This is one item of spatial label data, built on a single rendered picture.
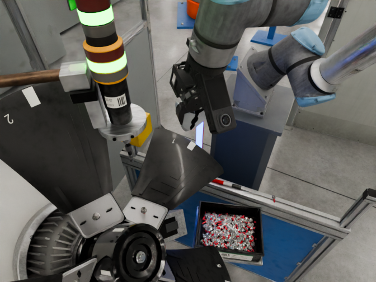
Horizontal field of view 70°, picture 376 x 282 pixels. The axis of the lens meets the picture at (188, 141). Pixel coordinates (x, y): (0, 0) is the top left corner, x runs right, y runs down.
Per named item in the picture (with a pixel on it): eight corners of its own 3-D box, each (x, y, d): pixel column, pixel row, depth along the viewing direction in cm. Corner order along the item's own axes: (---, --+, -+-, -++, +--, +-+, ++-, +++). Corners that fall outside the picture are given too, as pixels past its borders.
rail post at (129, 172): (144, 238, 175) (122, 164, 118) (146, 233, 178) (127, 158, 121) (149, 240, 174) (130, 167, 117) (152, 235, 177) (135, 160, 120)
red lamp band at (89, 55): (85, 65, 29) (81, 54, 28) (86, 46, 32) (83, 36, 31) (126, 60, 29) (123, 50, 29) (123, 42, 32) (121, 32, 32)
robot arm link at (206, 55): (248, 46, 41) (202, 53, 38) (238, 68, 45) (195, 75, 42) (226, 15, 44) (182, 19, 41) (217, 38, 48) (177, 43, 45)
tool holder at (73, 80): (82, 147, 36) (56, 87, 28) (84, 113, 40) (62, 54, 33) (149, 137, 37) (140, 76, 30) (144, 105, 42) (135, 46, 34)
